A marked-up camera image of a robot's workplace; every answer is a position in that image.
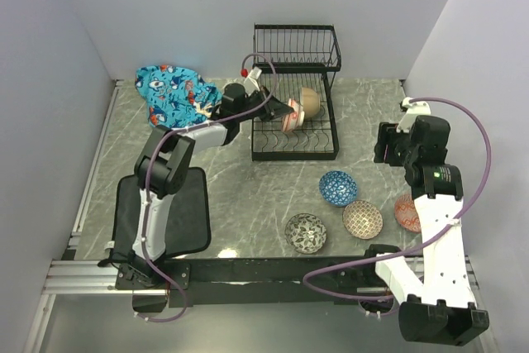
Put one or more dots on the red geometric pattern bowl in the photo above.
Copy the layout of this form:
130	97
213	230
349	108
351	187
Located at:
406	214

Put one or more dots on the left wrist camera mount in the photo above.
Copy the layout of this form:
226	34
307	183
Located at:
251	79

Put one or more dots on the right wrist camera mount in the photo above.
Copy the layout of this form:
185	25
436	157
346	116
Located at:
412	109

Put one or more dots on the blue shark print cloth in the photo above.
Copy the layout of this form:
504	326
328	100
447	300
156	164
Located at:
175	97

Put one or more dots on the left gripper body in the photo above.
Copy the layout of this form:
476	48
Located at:
258	97

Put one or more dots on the brown mosaic pattern bowl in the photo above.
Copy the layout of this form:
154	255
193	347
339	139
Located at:
362	219

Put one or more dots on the blue triangle pattern bowl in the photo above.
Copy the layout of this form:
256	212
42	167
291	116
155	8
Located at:
338	188

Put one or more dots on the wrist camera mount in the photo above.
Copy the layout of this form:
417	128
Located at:
412	109
251	79

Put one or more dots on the black drying mat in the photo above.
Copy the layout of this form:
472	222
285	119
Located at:
188	229

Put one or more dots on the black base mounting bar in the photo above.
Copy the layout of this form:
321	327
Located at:
233	281

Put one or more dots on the black leaf pattern bowl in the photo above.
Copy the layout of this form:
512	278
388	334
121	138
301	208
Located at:
306	233

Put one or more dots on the white beige bowl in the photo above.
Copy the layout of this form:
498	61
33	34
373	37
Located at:
310	102

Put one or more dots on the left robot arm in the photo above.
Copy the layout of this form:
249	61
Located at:
162	168

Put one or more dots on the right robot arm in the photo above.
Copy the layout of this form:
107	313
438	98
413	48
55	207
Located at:
439	307

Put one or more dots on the orange floral bowl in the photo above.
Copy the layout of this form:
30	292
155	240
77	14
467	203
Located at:
294	119

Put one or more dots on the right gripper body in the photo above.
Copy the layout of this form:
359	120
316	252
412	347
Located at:
408	150

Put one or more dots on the aluminium frame rail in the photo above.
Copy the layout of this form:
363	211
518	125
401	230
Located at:
250	201

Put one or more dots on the black wire dish rack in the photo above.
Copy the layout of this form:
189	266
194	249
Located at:
304	56

